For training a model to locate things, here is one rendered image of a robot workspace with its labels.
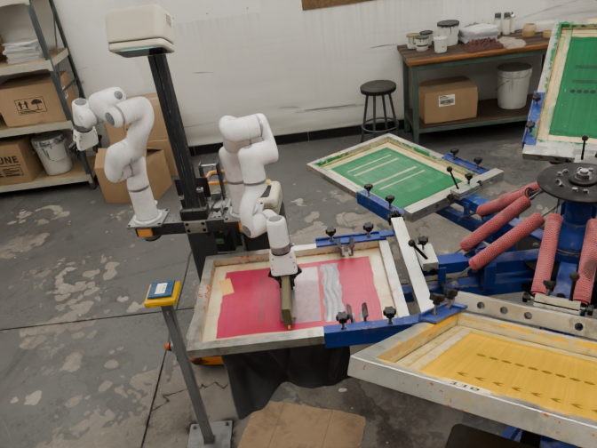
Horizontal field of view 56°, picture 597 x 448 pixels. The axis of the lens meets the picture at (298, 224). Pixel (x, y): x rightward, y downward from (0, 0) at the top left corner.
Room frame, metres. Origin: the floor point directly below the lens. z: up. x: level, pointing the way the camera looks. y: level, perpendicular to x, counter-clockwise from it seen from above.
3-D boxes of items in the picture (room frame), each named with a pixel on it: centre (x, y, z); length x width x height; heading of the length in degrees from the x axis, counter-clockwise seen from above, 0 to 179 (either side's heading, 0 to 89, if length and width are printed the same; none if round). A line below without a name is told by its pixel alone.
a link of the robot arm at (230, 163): (2.15, 0.22, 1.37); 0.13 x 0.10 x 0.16; 107
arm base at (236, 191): (2.16, 0.22, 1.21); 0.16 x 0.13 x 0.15; 171
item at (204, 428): (1.90, 0.60, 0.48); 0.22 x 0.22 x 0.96; 87
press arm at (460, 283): (1.72, -0.39, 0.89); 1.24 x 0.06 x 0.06; 87
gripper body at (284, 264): (1.76, 0.08, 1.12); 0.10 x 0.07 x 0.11; 87
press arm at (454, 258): (1.72, -0.52, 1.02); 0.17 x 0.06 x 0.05; 87
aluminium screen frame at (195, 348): (1.75, 0.04, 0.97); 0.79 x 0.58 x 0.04; 87
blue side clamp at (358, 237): (2.01, -0.21, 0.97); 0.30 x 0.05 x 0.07; 87
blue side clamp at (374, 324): (1.46, -0.18, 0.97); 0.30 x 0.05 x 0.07; 87
